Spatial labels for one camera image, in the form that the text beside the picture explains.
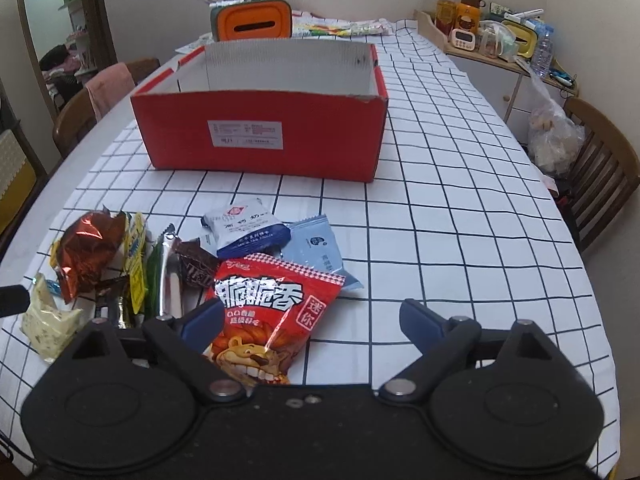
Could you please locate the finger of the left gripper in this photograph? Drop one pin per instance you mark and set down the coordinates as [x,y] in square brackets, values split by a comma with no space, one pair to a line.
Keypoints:
[14,300]

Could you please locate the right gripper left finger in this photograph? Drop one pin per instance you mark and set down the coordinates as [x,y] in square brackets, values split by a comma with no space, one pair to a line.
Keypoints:
[180,343]

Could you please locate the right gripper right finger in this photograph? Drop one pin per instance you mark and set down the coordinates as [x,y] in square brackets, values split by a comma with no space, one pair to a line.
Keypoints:
[444,345]

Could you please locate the pale yellow snack bag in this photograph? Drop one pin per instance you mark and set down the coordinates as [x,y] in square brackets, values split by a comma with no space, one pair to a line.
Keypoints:
[48,329]

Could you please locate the shiny red foil bag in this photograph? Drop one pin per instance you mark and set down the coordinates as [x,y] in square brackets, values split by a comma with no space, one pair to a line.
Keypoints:
[85,249]

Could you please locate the red lion snack bag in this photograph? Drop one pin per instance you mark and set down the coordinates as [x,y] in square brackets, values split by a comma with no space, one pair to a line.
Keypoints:
[271,307]

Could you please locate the light blue snack packet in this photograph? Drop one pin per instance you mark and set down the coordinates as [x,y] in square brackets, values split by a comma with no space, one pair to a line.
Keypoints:
[313,244]

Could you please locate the black silver snack packet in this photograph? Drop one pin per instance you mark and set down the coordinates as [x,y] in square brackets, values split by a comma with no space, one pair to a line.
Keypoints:
[113,302]

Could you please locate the dark brown snack packet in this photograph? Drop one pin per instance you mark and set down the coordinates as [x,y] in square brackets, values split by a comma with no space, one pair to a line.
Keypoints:
[198,267]

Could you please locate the yellow minion snack pack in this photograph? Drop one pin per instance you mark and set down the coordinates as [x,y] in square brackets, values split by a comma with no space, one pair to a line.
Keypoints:
[135,242]

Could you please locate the white black checked tablecloth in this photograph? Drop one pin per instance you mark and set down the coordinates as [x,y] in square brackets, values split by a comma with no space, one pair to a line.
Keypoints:
[456,217]

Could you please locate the white blue milk packet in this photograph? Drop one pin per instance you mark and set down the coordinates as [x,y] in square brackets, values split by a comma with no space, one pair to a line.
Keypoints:
[243,228]

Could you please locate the wooden chair with towel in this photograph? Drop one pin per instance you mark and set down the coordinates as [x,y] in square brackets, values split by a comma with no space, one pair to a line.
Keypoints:
[77,118]

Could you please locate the clear plastic bag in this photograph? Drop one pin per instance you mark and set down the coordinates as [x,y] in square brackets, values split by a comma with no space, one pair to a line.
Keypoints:
[554,141]

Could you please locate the pink towel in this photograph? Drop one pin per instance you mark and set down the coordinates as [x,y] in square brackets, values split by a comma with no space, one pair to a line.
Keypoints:
[108,88]

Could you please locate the wooden chair right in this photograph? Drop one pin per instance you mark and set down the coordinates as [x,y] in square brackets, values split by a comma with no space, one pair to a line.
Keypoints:
[603,177]

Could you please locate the red cardboard box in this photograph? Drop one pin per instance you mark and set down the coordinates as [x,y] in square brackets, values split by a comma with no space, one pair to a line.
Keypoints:
[297,107]

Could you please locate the clear water bottle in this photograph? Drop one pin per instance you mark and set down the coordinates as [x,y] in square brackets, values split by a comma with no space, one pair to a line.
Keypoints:
[543,54]

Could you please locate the white kitchen timer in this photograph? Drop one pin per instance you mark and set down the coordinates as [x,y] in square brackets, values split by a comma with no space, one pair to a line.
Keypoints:
[462,39]

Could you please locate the orange drink bottle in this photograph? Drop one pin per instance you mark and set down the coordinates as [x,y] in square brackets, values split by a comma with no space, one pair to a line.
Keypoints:
[445,16]

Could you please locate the brown lidded jar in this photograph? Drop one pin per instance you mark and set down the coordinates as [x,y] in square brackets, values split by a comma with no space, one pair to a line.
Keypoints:
[468,15]

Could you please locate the orange green tissue box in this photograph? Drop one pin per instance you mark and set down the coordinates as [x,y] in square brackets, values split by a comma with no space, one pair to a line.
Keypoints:
[250,19]

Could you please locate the colourful folded cloth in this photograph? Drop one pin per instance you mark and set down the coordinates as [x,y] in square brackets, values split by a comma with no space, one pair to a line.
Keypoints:
[306,24]

